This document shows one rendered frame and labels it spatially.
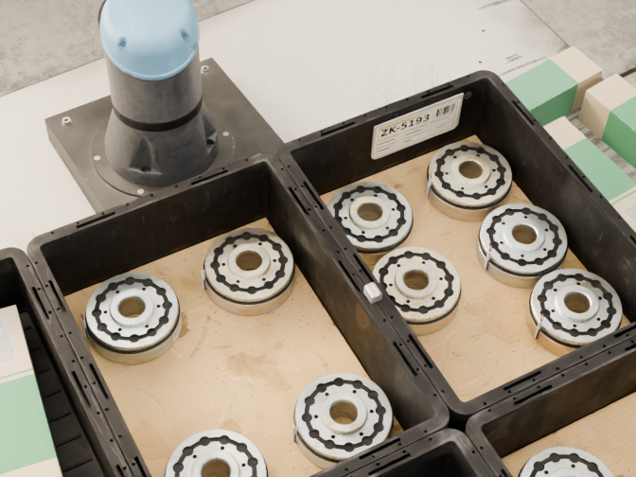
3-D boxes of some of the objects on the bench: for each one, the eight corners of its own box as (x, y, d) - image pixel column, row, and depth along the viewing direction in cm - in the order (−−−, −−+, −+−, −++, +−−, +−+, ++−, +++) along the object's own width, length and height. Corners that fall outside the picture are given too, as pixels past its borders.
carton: (522, 162, 167) (529, 132, 162) (555, 145, 169) (563, 115, 164) (641, 278, 155) (652, 251, 150) (675, 258, 157) (687, 230, 152)
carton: (565, 75, 178) (573, 45, 173) (593, 98, 175) (603, 69, 170) (442, 143, 168) (447, 114, 164) (470, 169, 166) (476, 140, 161)
